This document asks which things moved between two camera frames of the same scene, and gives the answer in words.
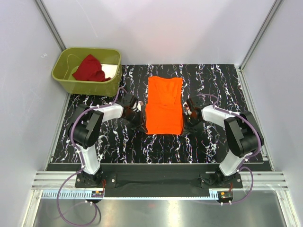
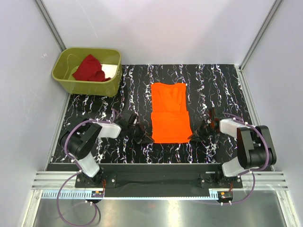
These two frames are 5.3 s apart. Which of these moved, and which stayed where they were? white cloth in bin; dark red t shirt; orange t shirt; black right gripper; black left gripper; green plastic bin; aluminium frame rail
Moved: orange t shirt; black left gripper; black right gripper
Stayed: aluminium frame rail; green plastic bin; white cloth in bin; dark red t shirt
